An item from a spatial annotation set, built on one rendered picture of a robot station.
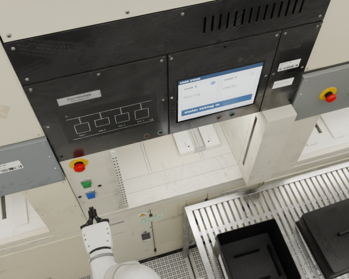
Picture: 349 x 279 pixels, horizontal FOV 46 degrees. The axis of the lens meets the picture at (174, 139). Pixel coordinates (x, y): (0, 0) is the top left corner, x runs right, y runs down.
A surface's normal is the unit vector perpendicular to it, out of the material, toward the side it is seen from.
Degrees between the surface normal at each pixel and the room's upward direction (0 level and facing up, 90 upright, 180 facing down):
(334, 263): 0
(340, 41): 90
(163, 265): 0
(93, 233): 4
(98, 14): 88
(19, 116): 90
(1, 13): 92
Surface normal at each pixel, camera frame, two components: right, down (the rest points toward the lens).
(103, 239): 0.10, -0.57
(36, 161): 0.29, 0.80
